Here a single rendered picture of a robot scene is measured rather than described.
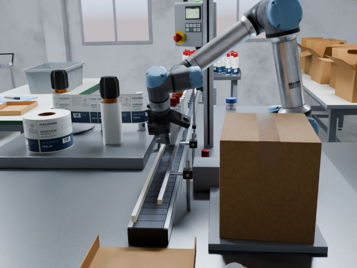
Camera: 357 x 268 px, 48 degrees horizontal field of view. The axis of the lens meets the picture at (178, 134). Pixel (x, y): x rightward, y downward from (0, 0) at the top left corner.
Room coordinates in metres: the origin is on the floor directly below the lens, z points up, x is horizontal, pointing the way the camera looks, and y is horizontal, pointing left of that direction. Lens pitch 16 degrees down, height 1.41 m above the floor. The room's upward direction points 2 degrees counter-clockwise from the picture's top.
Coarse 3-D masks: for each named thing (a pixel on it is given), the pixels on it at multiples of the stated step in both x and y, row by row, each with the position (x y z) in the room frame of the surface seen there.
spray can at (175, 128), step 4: (172, 100) 1.66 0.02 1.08; (176, 100) 1.67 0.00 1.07; (172, 104) 1.66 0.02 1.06; (176, 104) 1.67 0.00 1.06; (172, 108) 1.65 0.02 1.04; (176, 108) 1.65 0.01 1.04; (172, 124) 1.65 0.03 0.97; (176, 124) 1.65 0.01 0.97; (172, 128) 1.65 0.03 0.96; (176, 128) 1.65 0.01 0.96; (172, 132) 1.65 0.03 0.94; (176, 132) 1.65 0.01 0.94; (172, 136) 1.65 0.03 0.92; (176, 136) 1.65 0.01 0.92; (172, 140) 1.65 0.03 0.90; (172, 144) 1.65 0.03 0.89
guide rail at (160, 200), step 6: (186, 114) 1.88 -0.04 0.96; (180, 132) 1.56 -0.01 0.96; (180, 138) 1.49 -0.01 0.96; (174, 150) 1.33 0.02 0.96; (174, 156) 1.27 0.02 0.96; (168, 168) 1.16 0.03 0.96; (168, 174) 1.11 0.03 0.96; (168, 180) 1.09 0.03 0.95; (162, 186) 1.02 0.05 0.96; (162, 192) 0.98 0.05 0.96; (162, 198) 0.95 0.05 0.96
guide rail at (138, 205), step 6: (162, 144) 1.56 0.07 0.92; (162, 150) 1.48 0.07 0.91; (156, 162) 1.35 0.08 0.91; (156, 168) 1.32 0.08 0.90; (150, 174) 1.23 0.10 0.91; (150, 180) 1.19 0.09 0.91; (144, 186) 1.14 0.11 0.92; (144, 192) 1.09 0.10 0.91; (144, 198) 1.08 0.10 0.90; (138, 204) 1.01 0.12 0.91; (138, 210) 0.99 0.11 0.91; (132, 216) 0.95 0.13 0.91
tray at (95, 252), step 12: (96, 240) 0.91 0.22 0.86; (96, 252) 0.90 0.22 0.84; (108, 252) 0.91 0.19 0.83; (120, 252) 0.90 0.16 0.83; (132, 252) 0.90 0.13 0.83; (144, 252) 0.90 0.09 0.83; (156, 252) 0.90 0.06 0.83; (168, 252) 0.90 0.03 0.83; (180, 252) 0.90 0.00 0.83; (192, 252) 0.90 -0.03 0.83; (84, 264) 0.82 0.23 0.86; (96, 264) 0.85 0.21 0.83; (108, 264) 0.85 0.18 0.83; (120, 264) 0.85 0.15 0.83; (132, 264) 0.85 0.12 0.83; (144, 264) 0.85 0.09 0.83; (156, 264) 0.85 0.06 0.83; (168, 264) 0.85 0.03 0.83; (180, 264) 0.84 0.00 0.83; (192, 264) 0.79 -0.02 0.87
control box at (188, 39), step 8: (176, 8) 1.87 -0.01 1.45; (184, 8) 1.84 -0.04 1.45; (200, 8) 1.78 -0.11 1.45; (216, 8) 1.85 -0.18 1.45; (176, 16) 1.87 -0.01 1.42; (184, 16) 1.84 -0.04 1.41; (200, 16) 1.78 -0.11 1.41; (216, 16) 1.85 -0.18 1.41; (176, 24) 1.87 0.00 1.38; (184, 24) 1.84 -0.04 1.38; (216, 24) 1.85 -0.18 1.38; (176, 32) 1.87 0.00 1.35; (184, 32) 1.84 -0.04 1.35; (192, 32) 1.81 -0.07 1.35; (200, 32) 1.78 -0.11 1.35; (216, 32) 1.85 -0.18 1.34; (184, 40) 1.84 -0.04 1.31; (192, 40) 1.81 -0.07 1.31; (200, 40) 1.78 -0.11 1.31
